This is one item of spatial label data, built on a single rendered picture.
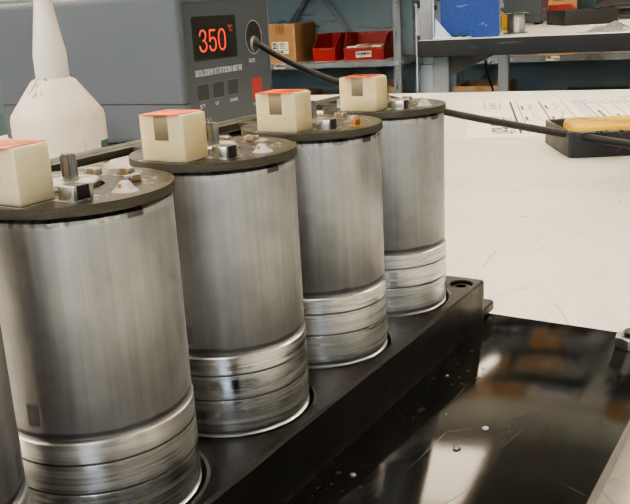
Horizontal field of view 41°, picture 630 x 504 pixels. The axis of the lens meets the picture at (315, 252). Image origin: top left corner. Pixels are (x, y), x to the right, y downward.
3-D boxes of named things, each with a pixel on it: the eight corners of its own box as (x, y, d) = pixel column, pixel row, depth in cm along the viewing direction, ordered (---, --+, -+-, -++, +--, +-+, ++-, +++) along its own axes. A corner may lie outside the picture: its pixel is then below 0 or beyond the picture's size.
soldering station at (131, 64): (279, 128, 61) (270, -9, 59) (191, 155, 51) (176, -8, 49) (113, 126, 68) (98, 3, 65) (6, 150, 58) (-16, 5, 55)
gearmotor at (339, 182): (410, 371, 17) (404, 110, 15) (349, 424, 15) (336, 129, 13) (305, 350, 18) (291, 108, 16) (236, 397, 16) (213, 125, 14)
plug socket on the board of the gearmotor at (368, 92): (394, 107, 17) (393, 73, 16) (373, 113, 16) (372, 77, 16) (358, 107, 17) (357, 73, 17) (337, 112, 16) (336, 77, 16)
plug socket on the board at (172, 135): (220, 154, 12) (216, 107, 12) (181, 165, 11) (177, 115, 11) (178, 152, 12) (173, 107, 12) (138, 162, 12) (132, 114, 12)
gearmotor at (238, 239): (339, 432, 14) (325, 132, 13) (256, 505, 12) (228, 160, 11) (225, 404, 16) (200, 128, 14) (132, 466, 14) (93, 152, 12)
